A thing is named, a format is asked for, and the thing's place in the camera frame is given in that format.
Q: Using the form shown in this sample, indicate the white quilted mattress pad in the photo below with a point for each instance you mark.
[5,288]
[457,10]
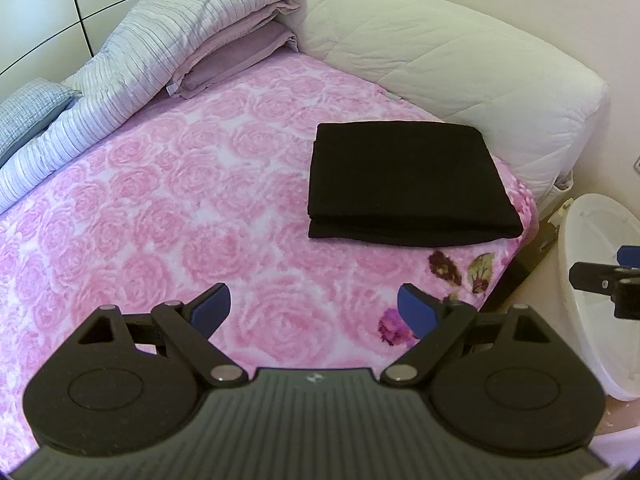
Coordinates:
[450,60]

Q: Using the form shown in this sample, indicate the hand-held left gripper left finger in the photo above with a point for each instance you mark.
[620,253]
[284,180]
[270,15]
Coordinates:
[210,310]

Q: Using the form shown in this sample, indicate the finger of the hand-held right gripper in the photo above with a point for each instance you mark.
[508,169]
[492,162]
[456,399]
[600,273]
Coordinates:
[595,276]
[630,255]

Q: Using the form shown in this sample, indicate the white round plastic tub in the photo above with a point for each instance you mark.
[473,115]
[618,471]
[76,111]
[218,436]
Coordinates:
[595,335]

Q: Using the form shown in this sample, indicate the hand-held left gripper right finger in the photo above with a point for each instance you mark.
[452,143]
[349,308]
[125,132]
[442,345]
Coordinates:
[420,310]

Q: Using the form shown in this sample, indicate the blue-grey checked pillow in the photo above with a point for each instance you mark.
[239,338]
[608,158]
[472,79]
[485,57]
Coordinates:
[30,110]

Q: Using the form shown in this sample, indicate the striped lilac quilt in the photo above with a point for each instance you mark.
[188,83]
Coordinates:
[150,45]

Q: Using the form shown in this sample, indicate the pink floral blanket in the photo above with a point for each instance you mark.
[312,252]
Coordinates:
[150,210]

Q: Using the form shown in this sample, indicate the white wardrobe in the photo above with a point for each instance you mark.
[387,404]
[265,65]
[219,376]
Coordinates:
[40,10]

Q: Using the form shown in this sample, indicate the folded purple sheet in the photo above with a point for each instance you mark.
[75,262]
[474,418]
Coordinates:
[225,60]

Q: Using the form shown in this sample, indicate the black pants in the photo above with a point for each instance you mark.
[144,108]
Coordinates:
[410,180]

